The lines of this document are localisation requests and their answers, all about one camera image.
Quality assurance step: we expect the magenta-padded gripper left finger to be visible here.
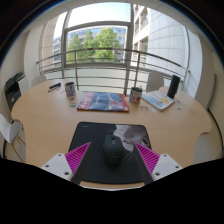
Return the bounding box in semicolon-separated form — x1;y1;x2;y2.
40;141;98;186

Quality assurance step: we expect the black printer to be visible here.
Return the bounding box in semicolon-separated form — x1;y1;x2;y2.
3;71;26;111

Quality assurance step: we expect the black cylindrical speaker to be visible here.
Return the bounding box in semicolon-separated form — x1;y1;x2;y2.
166;74;181;99

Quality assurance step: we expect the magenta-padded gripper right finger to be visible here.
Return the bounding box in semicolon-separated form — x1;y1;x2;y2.
133;142;184;186

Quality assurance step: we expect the black cat-print mouse pad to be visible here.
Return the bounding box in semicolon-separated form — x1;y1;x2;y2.
68;121;153;185

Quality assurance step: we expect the blue marker pen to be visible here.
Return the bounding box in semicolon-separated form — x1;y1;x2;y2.
47;82;63;93

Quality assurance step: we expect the red magazine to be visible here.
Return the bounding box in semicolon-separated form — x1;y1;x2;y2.
76;91;130;113

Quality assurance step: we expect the black computer mouse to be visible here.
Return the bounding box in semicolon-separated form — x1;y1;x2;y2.
102;134;127;167

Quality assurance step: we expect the white chair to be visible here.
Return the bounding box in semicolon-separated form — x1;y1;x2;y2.
0;113;26;163
145;71;165;93
30;74;48;88

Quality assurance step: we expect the metal balcony railing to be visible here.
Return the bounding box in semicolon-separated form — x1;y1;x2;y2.
35;48;191;96

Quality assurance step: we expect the blue and white magazine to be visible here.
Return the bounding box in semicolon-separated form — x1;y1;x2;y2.
141;89;176;112

